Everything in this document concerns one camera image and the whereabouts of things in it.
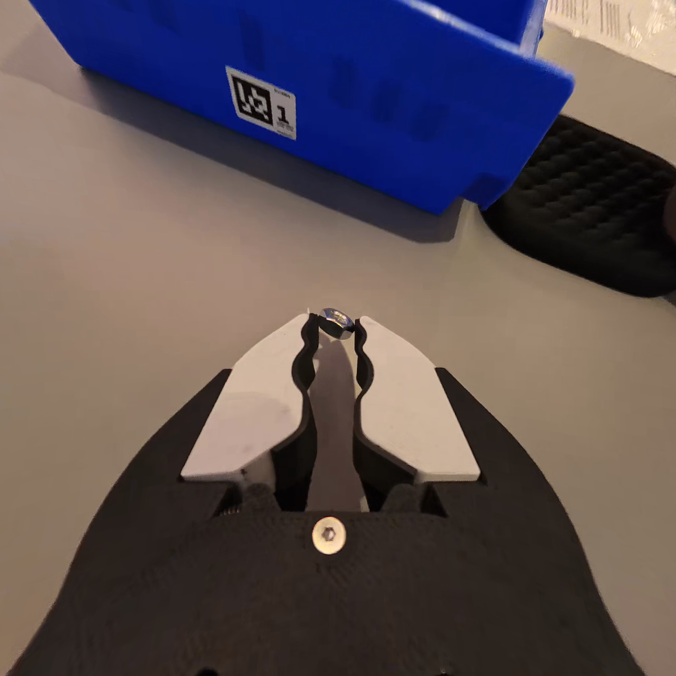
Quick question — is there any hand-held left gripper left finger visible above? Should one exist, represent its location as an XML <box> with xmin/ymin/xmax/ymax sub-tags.
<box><xmin>180</xmin><ymin>313</ymin><xmax>320</xmax><ymax>511</ymax></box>

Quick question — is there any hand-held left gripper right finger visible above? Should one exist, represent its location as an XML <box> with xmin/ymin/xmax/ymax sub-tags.
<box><xmin>352</xmin><ymin>316</ymin><xmax>482</xmax><ymax>511</ymax></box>

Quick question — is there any steel hex nut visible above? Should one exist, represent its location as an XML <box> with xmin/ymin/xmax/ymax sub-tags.
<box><xmin>318</xmin><ymin>307</ymin><xmax>355</xmax><ymax>340</ymax></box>

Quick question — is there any blue plastic bin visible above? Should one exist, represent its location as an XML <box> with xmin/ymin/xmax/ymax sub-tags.
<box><xmin>26</xmin><ymin>0</ymin><xmax>576</xmax><ymax>216</ymax></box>

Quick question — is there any black textured pad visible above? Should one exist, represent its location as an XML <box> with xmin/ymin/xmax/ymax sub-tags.
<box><xmin>483</xmin><ymin>113</ymin><xmax>676</xmax><ymax>298</ymax></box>

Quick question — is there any white printed paper sheet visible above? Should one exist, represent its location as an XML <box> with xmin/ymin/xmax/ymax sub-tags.
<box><xmin>544</xmin><ymin>0</ymin><xmax>676</xmax><ymax>76</ymax></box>

